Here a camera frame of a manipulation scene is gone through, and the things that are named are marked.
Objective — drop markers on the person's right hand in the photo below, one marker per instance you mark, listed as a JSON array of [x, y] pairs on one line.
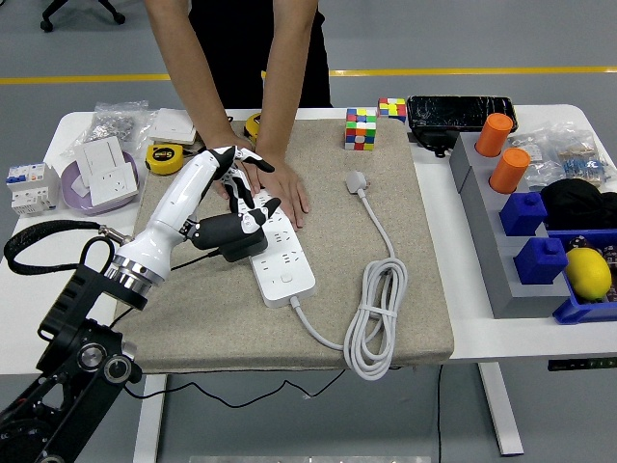
[[226, 140]]

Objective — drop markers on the person's left hand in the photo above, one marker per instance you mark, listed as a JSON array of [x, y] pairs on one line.
[[284, 188]]

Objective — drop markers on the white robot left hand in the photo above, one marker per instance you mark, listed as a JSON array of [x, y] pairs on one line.
[[178, 202]]

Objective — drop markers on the black plug adapter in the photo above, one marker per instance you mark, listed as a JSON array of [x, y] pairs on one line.
[[246, 251]]

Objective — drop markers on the white power strip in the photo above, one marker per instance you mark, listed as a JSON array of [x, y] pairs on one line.
[[284, 270]]

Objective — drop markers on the person's left forearm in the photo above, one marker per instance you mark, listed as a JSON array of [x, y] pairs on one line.
[[284, 72]]

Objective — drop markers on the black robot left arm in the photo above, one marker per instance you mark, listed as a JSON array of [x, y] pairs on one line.
[[72, 299]]

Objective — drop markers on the person's right forearm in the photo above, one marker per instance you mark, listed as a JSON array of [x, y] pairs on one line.
[[193, 72]]

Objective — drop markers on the small yellow tape measure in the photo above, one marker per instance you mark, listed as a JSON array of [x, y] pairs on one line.
[[250, 126]]

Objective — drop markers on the yellow black tape measure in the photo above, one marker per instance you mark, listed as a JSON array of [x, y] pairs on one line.
[[164, 159]]

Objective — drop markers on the person's body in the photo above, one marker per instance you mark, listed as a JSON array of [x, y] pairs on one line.
[[241, 48]]

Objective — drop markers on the large colourful puzzle cube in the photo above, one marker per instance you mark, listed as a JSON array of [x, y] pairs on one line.
[[360, 130]]

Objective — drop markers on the clear bag of metal parts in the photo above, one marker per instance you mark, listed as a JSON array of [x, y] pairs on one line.
[[113, 126]]

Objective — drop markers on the purple bowl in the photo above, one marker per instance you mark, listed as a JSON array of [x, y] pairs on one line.
[[77, 200]]

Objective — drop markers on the small colourful puzzle cube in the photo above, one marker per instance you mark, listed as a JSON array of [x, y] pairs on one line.
[[391, 110]]

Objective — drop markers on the grey-brown mat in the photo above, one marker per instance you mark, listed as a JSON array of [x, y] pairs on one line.
[[231, 333]]

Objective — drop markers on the white circuit breaker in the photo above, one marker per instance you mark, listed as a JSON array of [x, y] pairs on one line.
[[31, 190]]

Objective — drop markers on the small black device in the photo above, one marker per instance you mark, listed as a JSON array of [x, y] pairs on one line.
[[434, 140]]

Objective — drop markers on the long black box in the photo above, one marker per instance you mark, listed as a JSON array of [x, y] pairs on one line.
[[453, 112]]

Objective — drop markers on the grey block holder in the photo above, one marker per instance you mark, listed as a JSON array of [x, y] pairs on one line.
[[487, 231]]

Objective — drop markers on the black office chair base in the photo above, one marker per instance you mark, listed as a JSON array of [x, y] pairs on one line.
[[46, 23]]

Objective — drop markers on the orange cylinder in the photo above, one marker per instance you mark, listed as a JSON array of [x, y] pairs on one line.
[[508, 171], [492, 135]]

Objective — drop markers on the white table leg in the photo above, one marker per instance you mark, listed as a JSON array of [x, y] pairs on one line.
[[499, 410], [152, 427]]

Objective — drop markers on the blue block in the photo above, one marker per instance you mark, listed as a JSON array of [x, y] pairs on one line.
[[523, 214], [540, 263]]

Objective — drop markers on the clear bag of small parts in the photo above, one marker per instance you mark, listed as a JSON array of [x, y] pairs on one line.
[[528, 144]]

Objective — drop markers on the black cloth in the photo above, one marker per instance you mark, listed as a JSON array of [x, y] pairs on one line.
[[573, 205]]

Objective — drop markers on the clear bag of blue components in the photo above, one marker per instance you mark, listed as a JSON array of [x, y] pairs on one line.
[[583, 166]]

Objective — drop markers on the yellow lemon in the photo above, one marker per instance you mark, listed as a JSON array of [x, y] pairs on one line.
[[587, 275]]

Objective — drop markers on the blue plastic bin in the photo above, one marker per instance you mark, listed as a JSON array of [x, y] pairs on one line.
[[578, 311]]

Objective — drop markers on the black table control panel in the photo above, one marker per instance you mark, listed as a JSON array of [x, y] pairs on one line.
[[578, 364]]

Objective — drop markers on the flat white switch panel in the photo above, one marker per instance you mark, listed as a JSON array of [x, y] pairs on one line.
[[171, 126]]

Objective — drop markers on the white wall socket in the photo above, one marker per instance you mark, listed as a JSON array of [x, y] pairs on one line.
[[113, 185]]

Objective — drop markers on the white rocker switch panel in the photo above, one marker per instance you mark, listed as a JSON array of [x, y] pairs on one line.
[[99, 154]]

